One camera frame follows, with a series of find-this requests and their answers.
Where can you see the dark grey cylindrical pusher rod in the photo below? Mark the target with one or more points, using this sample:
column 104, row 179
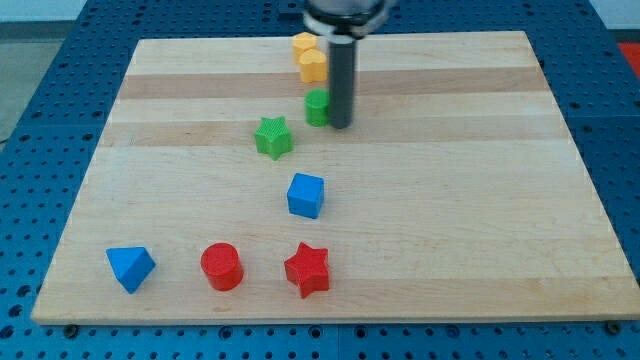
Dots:
column 341, row 80

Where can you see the green star block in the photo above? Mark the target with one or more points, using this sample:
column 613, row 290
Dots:
column 273, row 137

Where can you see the red star block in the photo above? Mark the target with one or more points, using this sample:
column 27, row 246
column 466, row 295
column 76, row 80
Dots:
column 308, row 269

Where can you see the yellow heart block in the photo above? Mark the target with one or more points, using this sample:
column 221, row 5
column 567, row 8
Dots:
column 313, row 66

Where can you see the yellow hexagon block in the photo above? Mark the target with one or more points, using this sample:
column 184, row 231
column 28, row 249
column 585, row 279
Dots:
column 302, row 42

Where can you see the green cylinder block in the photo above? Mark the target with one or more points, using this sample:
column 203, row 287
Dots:
column 316, row 103

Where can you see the blue cube block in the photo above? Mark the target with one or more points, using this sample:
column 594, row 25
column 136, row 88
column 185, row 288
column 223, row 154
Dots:
column 305, row 195

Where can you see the light wooden board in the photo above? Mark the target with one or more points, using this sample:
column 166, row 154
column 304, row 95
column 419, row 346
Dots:
column 456, row 195

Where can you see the red cylinder block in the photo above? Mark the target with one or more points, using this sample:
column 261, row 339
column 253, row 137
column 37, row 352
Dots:
column 221, row 264

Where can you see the blue triangular prism block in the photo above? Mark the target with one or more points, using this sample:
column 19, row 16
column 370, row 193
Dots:
column 131, row 266

